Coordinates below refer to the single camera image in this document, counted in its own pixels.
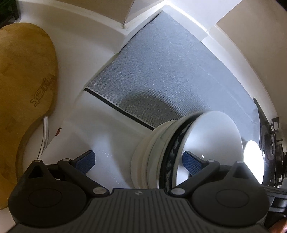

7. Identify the white bowl blue pattern rim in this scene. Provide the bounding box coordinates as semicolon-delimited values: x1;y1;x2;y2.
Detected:
157;111;243;191

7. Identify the white floral plate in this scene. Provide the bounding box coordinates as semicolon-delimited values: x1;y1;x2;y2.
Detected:
242;140;264;184

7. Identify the cream ribbed bowl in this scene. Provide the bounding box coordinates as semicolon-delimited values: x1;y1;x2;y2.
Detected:
130;120;175;189

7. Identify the black gas stove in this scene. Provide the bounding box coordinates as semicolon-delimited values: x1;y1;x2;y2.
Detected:
253;99;286;188

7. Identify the white mat geometric print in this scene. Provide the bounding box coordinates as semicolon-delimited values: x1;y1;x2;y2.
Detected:
41;91;151;190

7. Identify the grey dish mat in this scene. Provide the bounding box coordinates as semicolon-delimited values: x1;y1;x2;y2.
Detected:
86;12;260;141

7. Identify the wooden cutting board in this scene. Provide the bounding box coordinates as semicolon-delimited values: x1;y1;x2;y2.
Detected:
1;23;58;209

